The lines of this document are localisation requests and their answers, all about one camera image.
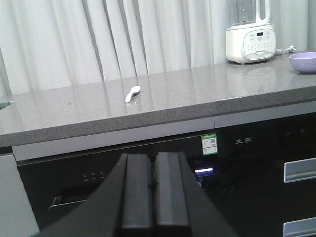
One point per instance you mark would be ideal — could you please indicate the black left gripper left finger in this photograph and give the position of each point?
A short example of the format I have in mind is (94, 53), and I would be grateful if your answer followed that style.
(120, 207)

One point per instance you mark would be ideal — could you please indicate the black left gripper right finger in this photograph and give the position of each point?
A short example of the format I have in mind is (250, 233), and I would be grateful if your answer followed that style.
(181, 207)

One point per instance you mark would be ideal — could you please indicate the purple plastic bowl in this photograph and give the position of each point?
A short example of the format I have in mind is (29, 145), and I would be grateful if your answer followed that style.
(304, 62)

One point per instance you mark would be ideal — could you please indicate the green white QR sticker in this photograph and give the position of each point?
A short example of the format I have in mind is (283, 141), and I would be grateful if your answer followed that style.
(209, 144)

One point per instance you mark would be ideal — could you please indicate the black built-in dishwasher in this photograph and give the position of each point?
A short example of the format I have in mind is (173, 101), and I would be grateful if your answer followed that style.
(55, 186)

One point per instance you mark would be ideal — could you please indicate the white pleated curtain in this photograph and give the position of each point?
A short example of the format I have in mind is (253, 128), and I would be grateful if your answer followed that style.
(47, 44)

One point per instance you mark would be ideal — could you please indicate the white blender with clear jar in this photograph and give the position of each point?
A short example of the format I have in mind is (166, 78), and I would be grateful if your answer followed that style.
(251, 35)

